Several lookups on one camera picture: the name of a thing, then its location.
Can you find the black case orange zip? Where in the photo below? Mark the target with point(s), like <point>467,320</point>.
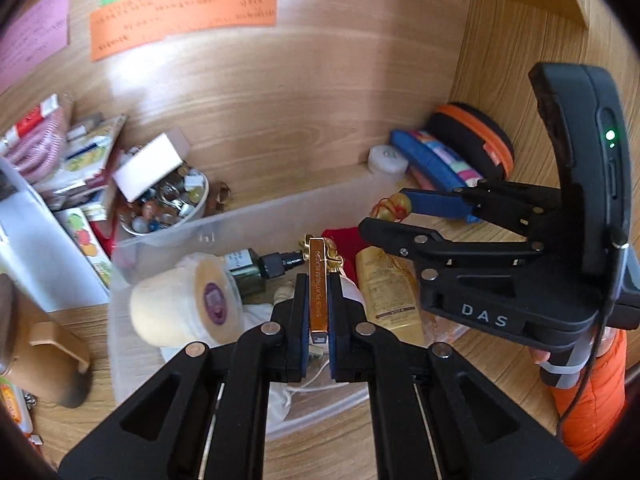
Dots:
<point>465,130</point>

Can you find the dark green spray bottle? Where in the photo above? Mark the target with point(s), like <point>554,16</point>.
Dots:
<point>245,270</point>

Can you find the yellow beaded charm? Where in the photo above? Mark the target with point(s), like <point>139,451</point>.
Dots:
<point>395,207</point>

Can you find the blue patchwork pouch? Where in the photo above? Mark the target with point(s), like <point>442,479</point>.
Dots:
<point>425,152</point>

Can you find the red striped packet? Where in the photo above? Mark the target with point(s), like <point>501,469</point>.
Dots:
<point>35,135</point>

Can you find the white round cap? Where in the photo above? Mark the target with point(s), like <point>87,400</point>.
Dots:
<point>387,160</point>

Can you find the gold cosmetic tube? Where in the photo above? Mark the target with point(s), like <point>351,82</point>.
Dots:
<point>387,290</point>

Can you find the yellow printed packet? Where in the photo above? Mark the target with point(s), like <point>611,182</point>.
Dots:
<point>95,145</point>

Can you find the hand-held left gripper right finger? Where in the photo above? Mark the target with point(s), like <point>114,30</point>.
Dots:
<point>334,320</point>

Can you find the frosted plastic organizer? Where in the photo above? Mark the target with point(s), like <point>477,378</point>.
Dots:
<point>35,260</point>

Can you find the orange paper note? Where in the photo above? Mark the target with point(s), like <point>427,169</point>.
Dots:
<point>185,17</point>

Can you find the white bowl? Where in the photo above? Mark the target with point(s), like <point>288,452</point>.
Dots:
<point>200,201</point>

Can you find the red velvet pouch gold ribbon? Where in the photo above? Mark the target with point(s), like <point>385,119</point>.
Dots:
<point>342,236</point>

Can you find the wooden desktop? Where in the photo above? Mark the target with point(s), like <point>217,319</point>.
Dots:
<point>500,370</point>

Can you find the person's right forearm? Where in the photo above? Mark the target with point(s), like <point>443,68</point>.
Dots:
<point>595,410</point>

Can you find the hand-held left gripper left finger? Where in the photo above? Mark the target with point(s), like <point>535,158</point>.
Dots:
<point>301,320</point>

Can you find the pile of small trinkets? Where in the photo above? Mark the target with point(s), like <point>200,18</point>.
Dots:
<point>160,207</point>

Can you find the brown leather keyring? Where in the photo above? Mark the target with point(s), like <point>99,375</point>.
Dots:
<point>220,197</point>

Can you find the person's right hand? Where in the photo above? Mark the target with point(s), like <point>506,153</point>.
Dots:
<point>540,356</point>

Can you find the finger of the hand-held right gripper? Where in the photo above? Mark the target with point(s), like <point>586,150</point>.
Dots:
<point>435,202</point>
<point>400,237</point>

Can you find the pink paper note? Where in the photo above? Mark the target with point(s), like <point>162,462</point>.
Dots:
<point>35,35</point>

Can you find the gold slim box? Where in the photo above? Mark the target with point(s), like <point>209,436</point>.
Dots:
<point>318,285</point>

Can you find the white cardboard box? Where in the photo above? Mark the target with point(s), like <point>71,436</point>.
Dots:
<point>145,170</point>

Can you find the cream tape roll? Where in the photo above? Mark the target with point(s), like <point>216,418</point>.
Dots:
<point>170,300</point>

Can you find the fruit printed box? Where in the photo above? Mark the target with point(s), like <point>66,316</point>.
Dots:
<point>82,240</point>

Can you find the clear plastic bin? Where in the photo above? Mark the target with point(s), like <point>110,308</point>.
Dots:
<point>150,255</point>

